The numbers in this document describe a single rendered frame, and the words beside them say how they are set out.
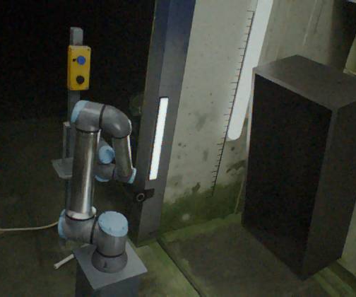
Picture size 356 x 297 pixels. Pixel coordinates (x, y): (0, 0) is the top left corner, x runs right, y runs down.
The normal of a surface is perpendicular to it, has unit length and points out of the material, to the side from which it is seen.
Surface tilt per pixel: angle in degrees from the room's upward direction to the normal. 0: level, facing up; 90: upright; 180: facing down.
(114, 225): 5
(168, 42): 90
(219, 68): 90
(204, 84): 90
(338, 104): 12
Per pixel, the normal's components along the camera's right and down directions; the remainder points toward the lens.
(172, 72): 0.53, 0.46
